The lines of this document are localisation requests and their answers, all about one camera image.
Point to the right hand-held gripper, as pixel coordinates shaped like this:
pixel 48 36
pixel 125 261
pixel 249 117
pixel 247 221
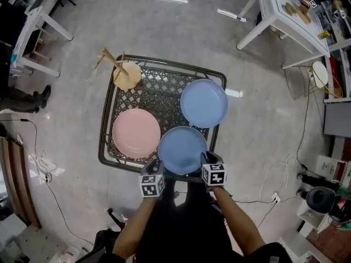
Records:
pixel 215 174

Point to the grey cabinet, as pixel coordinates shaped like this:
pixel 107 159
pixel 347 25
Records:
pixel 337 119

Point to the person's left forearm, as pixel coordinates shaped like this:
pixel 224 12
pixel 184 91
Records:
pixel 134 229

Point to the person's black clothed body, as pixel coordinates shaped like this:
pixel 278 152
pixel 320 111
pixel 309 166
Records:
pixel 189 229

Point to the wooden stool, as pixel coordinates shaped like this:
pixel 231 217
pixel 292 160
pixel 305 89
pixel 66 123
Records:
pixel 35 45

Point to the blue big plate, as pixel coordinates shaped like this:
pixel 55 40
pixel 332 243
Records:
pixel 204 103
pixel 181 149

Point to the wooden cup tree stand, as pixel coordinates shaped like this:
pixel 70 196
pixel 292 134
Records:
pixel 129 77

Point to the black woven coffee table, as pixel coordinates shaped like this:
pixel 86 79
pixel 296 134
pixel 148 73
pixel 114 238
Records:
pixel 161 92

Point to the yellow bottle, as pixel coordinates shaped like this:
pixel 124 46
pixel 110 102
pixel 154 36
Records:
pixel 324 34

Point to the white low shelf unit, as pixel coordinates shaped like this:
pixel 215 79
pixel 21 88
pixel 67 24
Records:
pixel 305 210

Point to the white power strip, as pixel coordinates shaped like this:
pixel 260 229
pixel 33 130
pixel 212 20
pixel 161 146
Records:
pixel 310 74
pixel 276 198

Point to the pink big plate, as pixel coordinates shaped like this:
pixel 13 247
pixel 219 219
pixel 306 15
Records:
pixel 135 133

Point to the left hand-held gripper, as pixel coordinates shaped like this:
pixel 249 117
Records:
pixel 150 186

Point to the curved wooden bench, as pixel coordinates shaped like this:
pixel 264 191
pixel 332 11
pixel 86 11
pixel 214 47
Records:
pixel 19 179

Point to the white desk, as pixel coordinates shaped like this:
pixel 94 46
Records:
pixel 30 23

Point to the wooden basket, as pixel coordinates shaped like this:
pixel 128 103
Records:
pixel 304 15

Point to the black monitor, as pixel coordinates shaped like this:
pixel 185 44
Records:
pixel 8 37

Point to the white square table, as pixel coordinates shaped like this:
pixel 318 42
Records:
pixel 296 23

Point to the wooden drawer box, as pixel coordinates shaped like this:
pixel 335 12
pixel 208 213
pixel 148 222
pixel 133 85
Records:
pixel 342 172

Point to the wooden bowl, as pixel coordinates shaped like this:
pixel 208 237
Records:
pixel 290 8

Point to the white storage shelf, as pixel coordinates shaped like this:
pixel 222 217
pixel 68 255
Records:
pixel 340 44

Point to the black power adapter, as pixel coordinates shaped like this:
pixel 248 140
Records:
pixel 24 120

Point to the black swivel chair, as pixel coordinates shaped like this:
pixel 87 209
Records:
pixel 104 238

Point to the person's right forearm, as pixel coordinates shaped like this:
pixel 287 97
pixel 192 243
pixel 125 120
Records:
pixel 235 220

